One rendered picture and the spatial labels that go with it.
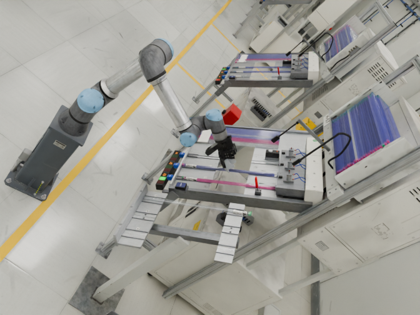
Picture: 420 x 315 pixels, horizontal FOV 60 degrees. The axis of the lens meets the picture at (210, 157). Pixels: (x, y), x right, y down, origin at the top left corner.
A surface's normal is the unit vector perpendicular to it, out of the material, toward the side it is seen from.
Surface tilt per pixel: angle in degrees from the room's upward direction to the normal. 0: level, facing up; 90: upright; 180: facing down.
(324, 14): 90
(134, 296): 0
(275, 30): 90
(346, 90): 90
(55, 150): 90
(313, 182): 44
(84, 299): 0
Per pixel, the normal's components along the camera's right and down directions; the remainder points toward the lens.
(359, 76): -0.23, 0.55
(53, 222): 0.65, -0.53
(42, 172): -0.05, 0.69
